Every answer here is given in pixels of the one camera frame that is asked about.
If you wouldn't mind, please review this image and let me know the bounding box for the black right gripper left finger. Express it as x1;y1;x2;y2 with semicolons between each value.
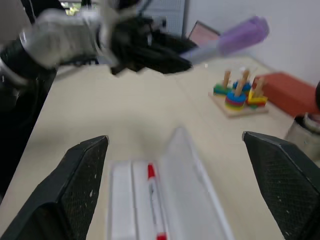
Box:
0;135;110;240

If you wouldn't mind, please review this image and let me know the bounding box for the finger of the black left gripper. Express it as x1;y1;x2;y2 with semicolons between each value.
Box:
149;31;199;55
134;46;194;75

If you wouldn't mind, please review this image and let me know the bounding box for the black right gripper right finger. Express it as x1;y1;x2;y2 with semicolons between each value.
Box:
241;130;320;240

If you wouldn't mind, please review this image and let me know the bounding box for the purple marker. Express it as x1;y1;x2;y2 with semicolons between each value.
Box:
178;16;270;65

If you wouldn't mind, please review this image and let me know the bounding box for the red marker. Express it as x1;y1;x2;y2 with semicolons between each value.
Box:
146;162;168;240

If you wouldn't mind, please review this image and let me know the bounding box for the clear plastic pencil case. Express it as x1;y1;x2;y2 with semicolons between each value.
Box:
106;126;236;240

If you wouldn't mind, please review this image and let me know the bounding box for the white slatted panel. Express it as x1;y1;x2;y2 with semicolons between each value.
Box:
139;0;188;39

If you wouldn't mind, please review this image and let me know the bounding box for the metal can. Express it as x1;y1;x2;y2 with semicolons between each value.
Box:
284;112;320;162

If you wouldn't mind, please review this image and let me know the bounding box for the green red block stack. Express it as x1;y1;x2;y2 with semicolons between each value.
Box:
213;83;232;97

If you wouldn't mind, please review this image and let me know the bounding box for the yellow red square block stack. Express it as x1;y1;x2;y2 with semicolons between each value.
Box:
245;90;268;109

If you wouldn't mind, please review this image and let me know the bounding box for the red box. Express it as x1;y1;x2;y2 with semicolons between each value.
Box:
251;71;320;117

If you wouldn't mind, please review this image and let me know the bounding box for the dark robot body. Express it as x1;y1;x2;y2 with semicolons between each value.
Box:
0;63;58;201

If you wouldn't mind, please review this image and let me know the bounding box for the dark round object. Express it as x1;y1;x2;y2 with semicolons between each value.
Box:
314;80;320;111

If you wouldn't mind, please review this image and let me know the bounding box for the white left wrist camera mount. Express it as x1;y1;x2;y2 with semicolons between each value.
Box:
96;3;122;70

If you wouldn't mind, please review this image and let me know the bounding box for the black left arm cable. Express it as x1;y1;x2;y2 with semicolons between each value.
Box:
134;0;154;18

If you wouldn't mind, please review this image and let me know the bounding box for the wooden ring stacking toy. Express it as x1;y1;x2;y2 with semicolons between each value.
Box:
208;68;270;118

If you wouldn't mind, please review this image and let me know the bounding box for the rainbow round ring stack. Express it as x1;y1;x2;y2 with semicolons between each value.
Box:
224;90;246;112

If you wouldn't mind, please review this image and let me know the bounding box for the blue ring stack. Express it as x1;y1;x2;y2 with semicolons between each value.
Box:
232;80;252;94

